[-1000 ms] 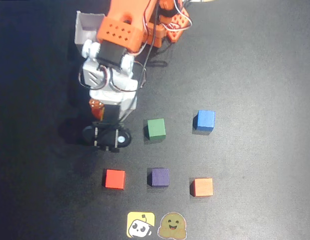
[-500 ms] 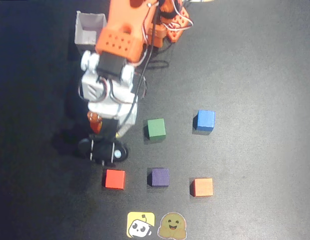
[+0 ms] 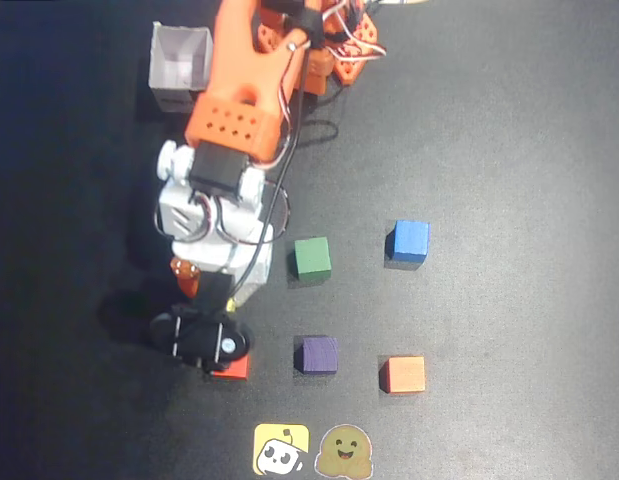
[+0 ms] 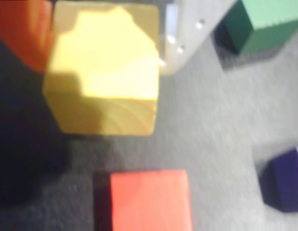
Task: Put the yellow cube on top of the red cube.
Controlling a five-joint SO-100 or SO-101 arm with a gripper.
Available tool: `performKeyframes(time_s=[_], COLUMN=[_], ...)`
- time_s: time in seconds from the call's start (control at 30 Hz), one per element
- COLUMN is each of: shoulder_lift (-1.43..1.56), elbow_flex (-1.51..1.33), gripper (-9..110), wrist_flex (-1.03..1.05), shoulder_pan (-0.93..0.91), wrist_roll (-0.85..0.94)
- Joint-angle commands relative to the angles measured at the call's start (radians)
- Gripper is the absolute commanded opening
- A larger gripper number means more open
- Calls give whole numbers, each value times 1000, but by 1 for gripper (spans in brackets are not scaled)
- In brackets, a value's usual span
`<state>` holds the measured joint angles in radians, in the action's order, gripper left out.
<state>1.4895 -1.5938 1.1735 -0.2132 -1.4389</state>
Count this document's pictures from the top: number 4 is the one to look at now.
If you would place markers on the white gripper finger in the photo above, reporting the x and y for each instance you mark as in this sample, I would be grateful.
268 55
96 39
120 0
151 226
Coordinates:
185 36

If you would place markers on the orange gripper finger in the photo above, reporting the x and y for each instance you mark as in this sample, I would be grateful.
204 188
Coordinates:
21 31

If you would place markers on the yellow wooden cube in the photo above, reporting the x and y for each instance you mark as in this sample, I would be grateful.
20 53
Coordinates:
103 72

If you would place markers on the green wooden cube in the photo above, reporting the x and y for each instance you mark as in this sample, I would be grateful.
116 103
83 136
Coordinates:
259 26

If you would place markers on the red wooden cube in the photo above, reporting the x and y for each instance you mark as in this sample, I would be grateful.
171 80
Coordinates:
148 202

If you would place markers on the purple wooden cube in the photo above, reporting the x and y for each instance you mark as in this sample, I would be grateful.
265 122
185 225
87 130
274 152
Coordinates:
283 183

